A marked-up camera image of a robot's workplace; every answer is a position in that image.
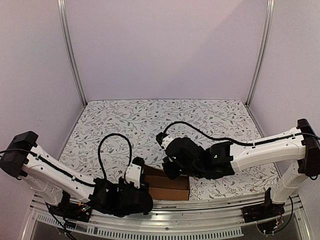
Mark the left aluminium frame post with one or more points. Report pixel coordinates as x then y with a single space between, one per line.
62 11

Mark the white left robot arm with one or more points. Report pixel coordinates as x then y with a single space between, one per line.
69 193

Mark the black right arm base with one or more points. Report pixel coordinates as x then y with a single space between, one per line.
261 211

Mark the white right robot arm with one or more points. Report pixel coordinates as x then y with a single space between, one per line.
228 156

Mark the brown cardboard paper box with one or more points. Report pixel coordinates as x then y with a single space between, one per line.
164 189

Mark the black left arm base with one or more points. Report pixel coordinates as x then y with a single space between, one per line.
71 211

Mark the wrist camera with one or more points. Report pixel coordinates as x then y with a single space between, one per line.
182 149
134 171

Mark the aluminium front rail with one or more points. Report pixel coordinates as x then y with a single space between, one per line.
215 219

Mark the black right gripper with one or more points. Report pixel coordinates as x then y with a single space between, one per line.
167 166

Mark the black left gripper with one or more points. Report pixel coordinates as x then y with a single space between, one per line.
145 188

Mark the aluminium frame post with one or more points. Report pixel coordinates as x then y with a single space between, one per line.
62 11
262 51

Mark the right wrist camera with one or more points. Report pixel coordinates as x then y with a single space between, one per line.
182 149

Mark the right aluminium frame post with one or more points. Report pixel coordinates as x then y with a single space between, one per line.
262 51

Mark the floral patterned table mat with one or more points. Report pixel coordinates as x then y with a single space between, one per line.
107 129

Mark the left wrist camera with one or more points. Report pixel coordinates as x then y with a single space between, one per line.
134 171

